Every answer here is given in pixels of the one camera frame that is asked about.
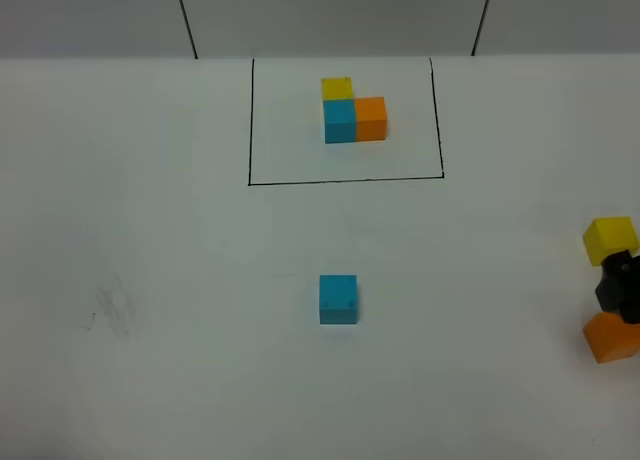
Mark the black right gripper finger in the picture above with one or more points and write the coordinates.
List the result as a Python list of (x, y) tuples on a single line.
[(618, 289)]

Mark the orange template block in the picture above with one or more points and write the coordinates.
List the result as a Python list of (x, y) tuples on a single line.
[(371, 119)]

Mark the blue template block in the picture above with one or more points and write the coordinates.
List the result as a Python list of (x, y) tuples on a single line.
[(340, 123)]

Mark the yellow template block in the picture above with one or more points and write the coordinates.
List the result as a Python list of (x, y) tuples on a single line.
[(337, 88)]

